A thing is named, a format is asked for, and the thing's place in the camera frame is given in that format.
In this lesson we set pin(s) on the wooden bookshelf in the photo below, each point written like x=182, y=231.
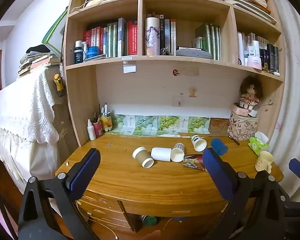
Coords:
x=182, y=80

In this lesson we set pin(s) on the red pen holder can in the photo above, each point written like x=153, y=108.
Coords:
x=98, y=128

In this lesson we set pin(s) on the yellow pen holder can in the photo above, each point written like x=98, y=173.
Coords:
x=106, y=121

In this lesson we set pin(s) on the letter print storage box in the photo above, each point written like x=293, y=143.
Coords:
x=242, y=128

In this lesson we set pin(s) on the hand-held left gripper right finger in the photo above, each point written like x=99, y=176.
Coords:
x=218, y=177

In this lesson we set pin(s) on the dotted pattern paper cup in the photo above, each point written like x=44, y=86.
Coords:
x=178, y=152

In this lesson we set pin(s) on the brown haired rag doll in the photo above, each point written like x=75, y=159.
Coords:
x=250, y=91

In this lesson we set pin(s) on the thick red dictionary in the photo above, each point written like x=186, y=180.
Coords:
x=132, y=38

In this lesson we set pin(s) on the grey oval case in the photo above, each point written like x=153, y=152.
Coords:
x=193, y=53

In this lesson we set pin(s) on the blue round jar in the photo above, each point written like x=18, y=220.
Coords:
x=93, y=52

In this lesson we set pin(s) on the stack of old books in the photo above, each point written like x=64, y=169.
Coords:
x=37, y=61

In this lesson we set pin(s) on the green leaf print booklet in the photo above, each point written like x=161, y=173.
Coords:
x=168, y=125
x=145, y=125
x=120, y=123
x=198, y=125

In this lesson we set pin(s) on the black bottle white label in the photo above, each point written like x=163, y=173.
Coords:
x=78, y=53

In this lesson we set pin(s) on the white patterned curtain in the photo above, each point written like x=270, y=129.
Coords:
x=293, y=80

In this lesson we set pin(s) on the brown paper cup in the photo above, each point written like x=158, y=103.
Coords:
x=143, y=157

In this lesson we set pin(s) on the white spray bottle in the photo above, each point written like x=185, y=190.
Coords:
x=91, y=130

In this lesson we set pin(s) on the brown booklet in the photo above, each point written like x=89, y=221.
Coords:
x=218, y=127

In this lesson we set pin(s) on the blue cup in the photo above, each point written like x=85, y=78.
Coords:
x=220, y=146

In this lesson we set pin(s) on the green framed board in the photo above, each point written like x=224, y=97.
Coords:
x=55, y=30

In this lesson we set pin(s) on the wooden desk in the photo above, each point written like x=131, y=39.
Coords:
x=145, y=182

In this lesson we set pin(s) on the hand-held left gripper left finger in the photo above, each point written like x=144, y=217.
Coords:
x=83, y=172

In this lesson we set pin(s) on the white lace cloth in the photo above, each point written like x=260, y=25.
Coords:
x=25, y=115

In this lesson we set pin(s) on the row of red green books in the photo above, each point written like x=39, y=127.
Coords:
x=107, y=40

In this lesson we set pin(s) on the dark red snack packet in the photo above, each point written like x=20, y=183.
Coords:
x=193, y=162

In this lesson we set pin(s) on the small pink box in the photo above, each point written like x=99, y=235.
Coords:
x=240, y=110

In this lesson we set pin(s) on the green tissue pack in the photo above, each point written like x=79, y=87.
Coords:
x=258, y=143

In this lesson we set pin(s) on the small clear spray bottle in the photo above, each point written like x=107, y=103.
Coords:
x=85, y=51

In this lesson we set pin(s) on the white floral cylinder tube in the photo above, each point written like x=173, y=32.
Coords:
x=152, y=36

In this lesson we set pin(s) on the yellow toy figure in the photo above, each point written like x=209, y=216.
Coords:
x=58, y=82

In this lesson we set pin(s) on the white paper cup dark print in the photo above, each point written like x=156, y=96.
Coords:
x=198, y=143

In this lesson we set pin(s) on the plain white paper cup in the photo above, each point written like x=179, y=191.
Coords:
x=161, y=153

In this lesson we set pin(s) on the cream ceramic mug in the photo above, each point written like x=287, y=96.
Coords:
x=264, y=161

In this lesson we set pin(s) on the row of dark slim books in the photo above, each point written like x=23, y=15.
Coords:
x=168, y=35

